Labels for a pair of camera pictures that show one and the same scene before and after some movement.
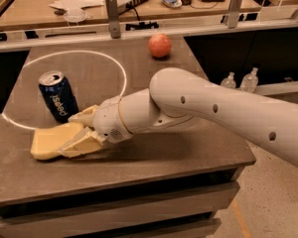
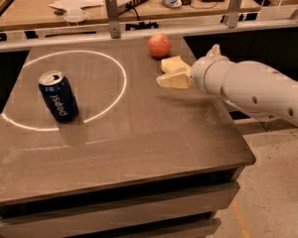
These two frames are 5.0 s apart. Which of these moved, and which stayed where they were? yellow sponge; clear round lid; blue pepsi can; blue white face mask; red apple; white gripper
Moved: yellow sponge; white gripper
Stayed: blue white face mask; red apple; blue pepsi can; clear round lid
